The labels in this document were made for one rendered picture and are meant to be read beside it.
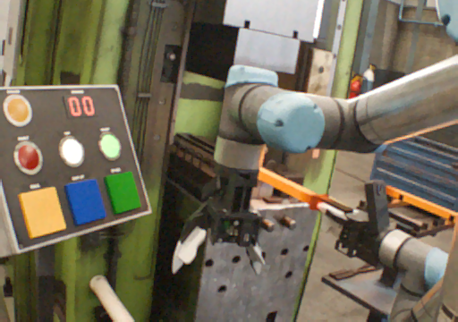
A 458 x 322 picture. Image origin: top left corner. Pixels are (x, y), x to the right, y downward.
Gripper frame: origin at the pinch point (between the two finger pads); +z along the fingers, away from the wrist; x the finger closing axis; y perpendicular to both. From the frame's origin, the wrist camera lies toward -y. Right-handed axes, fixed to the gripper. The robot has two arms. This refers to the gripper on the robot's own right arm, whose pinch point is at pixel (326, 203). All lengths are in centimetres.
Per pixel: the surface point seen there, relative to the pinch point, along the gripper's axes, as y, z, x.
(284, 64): -28.6, 27.4, 3.6
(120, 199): 0.4, 10.1, -45.0
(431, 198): 80, 169, 350
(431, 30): -148, 494, 779
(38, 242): 4, 1, -63
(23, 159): -9, 7, -65
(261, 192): 7.1, 27.7, 3.8
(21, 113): -16, 11, -65
